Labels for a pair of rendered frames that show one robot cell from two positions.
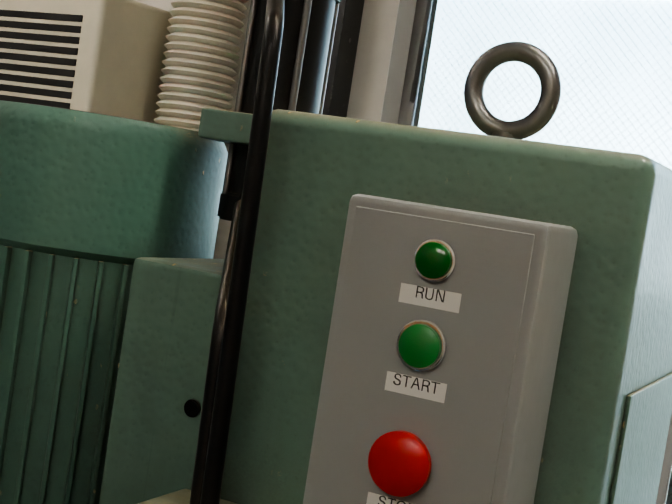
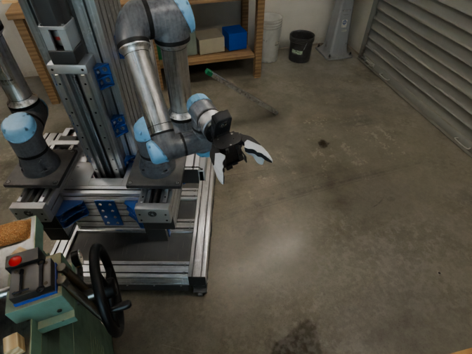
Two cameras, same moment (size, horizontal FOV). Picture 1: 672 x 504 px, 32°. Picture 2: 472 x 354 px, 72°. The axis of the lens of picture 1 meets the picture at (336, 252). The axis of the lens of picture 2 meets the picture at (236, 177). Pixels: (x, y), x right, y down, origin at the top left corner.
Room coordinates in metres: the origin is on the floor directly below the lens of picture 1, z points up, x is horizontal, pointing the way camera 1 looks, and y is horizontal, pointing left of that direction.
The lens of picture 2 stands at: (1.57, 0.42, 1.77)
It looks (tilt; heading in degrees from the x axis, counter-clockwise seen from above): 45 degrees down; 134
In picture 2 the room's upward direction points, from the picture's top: straight up
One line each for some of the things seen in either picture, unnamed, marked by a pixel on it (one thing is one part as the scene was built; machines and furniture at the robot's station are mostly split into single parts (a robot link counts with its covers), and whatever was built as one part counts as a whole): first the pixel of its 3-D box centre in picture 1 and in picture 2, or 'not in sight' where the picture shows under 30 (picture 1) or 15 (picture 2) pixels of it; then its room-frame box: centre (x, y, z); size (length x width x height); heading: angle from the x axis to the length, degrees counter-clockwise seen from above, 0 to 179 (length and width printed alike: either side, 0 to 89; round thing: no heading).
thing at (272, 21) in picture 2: not in sight; (267, 38); (-0.76, 3.39, 0.24); 0.31 x 0.29 x 0.47; 58
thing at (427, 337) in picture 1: (419, 346); not in sight; (0.53, -0.04, 1.42); 0.02 x 0.01 x 0.02; 66
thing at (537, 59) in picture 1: (511, 95); not in sight; (0.70, -0.09, 1.55); 0.06 x 0.02 x 0.06; 66
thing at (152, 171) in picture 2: not in sight; (155, 157); (0.64, 0.92, 0.87); 0.15 x 0.15 x 0.10
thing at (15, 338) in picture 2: not in sight; (14, 345); (1.00, 0.24, 0.92); 0.04 x 0.03 x 0.04; 163
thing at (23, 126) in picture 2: not in sight; (24, 133); (0.27, 0.59, 0.98); 0.13 x 0.12 x 0.14; 147
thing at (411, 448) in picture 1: (399, 463); not in sight; (0.53, -0.04, 1.36); 0.03 x 0.01 x 0.03; 66
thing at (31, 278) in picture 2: not in sight; (31, 273); (0.89, 0.36, 0.99); 0.13 x 0.11 x 0.06; 156
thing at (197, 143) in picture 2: not in sight; (200, 140); (0.93, 0.93, 1.12); 0.11 x 0.08 x 0.11; 69
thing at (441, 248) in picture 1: (433, 260); not in sight; (0.53, -0.04, 1.46); 0.02 x 0.01 x 0.02; 66
